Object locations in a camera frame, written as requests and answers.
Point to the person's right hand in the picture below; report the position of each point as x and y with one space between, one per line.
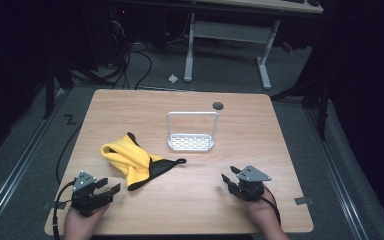
265 211

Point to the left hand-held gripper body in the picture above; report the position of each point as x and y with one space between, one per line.
85 200

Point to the white metal rack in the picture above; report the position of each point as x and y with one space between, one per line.
190 149

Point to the person's left hand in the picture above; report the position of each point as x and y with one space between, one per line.
80 226

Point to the desk with white legs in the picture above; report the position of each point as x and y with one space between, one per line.
230 31

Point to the black stand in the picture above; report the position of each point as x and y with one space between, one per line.
49 93
323 113

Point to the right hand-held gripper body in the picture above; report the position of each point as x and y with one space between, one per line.
250 190

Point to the metal floor rail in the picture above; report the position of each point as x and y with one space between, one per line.
13 173
340 186

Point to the yellow towel with black trim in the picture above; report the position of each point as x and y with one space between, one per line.
130 156

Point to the black computer mouse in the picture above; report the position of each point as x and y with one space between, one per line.
313 2

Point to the dark round table grommet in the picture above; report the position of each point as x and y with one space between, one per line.
218 106

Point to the black keyboard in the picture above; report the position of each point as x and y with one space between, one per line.
293 1

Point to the small red object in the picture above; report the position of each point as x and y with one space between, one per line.
287 47

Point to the white paper scrap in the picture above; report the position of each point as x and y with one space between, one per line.
173 78

